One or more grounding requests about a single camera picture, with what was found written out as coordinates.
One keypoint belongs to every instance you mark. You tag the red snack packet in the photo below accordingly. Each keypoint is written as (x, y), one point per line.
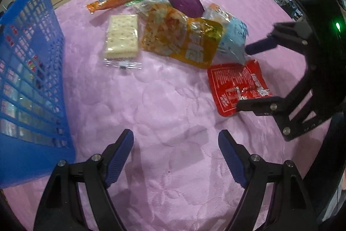
(229, 84)

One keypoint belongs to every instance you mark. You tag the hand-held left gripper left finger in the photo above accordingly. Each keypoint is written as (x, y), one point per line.
(120, 158)

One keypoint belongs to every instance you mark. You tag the blue plastic basket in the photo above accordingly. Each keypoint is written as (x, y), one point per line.
(32, 139)

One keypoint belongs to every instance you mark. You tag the purple snack packet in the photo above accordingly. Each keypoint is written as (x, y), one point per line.
(186, 5)

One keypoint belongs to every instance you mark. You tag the yellow snack bag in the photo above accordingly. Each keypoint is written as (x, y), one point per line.
(175, 36)

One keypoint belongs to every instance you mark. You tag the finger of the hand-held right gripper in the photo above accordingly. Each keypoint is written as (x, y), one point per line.
(259, 107)
(259, 47)

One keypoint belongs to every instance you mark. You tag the cracker packet with green edges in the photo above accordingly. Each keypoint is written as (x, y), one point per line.
(121, 36)

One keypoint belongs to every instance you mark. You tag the small green snack packet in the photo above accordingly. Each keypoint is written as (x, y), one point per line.
(133, 1)

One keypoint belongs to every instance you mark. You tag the orange sausage packet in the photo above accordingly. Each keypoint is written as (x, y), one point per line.
(113, 1)

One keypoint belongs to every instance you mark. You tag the pink quilted blanket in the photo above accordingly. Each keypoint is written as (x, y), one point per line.
(162, 106)

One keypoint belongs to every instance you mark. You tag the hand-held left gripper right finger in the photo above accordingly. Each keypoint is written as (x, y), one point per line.
(231, 158)

